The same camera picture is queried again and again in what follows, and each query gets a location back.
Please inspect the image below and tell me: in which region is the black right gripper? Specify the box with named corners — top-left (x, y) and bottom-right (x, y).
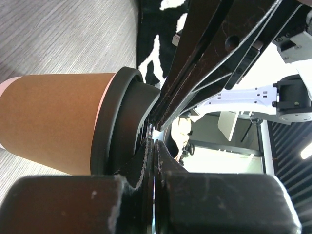
top-left (150, 0), bottom-right (312, 131)

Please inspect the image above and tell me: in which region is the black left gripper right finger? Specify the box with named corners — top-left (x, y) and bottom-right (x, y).
top-left (154, 140), bottom-right (187, 234)

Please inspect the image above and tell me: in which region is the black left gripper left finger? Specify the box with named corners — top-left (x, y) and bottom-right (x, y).
top-left (115, 139), bottom-right (154, 234)

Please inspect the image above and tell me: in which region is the black plastic cup lid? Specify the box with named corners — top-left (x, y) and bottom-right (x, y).
top-left (90, 67), bottom-right (160, 175)

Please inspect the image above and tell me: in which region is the brown paper cup innermost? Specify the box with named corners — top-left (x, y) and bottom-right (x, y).
top-left (0, 73), bottom-right (114, 175)

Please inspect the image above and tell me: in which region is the zebra print blanket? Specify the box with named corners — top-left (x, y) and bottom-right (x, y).
top-left (136, 0), bottom-right (190, 88)

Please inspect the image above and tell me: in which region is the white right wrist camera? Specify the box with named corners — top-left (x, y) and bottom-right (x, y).
top-left (273, 4), bottom-right (312, 63)

